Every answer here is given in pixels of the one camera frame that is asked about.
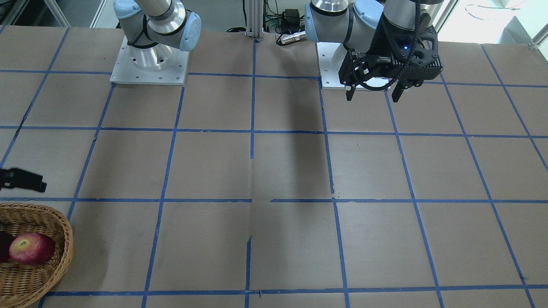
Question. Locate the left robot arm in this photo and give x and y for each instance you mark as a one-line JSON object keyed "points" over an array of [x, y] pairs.
{"points": [[328, 20]]}

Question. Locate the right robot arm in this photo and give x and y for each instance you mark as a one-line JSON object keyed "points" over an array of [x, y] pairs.
{"points": [[159, 35]]}

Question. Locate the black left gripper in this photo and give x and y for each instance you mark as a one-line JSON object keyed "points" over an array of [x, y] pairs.
{"points": [[385, 39]]}

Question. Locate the woven wicker basket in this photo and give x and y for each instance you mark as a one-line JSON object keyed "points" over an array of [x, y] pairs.
{"points": [[22, 285]]}

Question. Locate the dark red apple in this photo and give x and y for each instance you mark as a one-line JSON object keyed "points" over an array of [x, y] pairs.
{"points": [[6, 240]]}

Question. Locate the aluminium frame post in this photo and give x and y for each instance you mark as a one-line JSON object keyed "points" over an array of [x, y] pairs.
{"points": [[254, 13]]}

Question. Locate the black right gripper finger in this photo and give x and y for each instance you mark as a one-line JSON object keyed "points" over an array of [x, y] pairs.
{"points": [[15, 178]]}

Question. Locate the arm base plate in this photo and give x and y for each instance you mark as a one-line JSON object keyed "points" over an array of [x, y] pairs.
{"points": [[330, 59], [158, 65]]}

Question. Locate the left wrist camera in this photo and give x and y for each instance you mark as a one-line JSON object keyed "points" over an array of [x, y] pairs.
{"points": [[425, 64]]}

